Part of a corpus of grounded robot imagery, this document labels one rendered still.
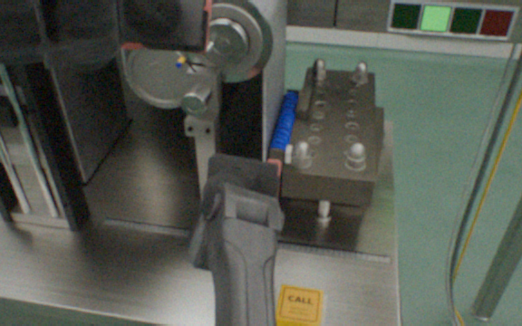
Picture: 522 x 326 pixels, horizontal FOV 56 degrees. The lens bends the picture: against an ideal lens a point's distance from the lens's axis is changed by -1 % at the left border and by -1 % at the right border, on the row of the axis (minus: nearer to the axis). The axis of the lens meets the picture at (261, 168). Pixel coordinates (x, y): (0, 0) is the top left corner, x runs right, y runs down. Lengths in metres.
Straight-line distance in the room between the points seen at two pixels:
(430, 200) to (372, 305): 1.65
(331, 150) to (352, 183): 0.09
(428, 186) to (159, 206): 1.75
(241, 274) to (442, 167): 2.27
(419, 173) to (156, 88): 1.91
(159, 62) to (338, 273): 0.47
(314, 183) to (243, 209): 0.35
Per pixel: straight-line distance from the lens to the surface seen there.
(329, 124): 0.99
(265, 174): 0.70
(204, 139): 0.85
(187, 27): 0.55
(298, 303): 0.80
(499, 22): 1.13
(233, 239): 0.50
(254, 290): 0.47
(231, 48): 0.78
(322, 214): 0.95
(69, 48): 0.42
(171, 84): 0.87
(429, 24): 1.11
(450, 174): 2.65
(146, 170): 1.10
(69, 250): 0.97
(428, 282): 2.11
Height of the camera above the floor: 1.57
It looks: 39 degrees down
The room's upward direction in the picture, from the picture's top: straight up
